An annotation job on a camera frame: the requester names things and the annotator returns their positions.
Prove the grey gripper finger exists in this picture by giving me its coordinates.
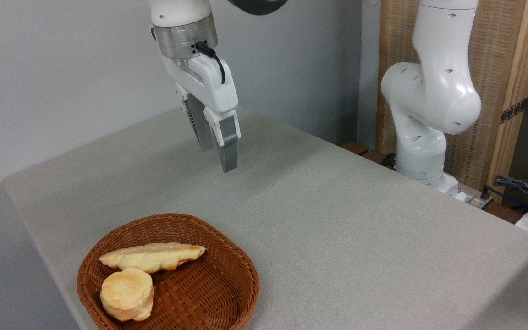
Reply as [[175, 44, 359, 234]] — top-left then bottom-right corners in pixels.
[[175, 83, 215, 152], [203, 107, 242, 174]]

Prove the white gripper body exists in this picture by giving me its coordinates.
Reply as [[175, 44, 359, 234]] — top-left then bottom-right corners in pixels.
[[160, 55, 240, 116]]

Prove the long braided bread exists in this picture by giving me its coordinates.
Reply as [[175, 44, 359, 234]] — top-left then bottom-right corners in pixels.
[[99, 242, 207, 274]]

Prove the round bread roll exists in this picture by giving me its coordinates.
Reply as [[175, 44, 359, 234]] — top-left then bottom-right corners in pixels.
[[100, 267, 154, 322]]

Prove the brown wicker basket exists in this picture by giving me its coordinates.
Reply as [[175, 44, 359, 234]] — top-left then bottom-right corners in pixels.
[[77, 213, 260, 330]]

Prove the wooden woven folding screen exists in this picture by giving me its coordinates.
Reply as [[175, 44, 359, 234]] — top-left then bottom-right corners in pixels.
[[376, 0, 528, 202]]

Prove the metal screen hinge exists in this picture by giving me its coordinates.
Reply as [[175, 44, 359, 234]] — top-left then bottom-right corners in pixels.
[[500, 98, 528, 125]]

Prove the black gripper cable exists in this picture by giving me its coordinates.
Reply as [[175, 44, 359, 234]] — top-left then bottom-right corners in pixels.
[[195, 41, 226, 85]]

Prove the blue and black cable bundle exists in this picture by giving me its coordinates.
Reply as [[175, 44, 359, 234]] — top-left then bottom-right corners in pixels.
[[492, 174, 528, 217]]

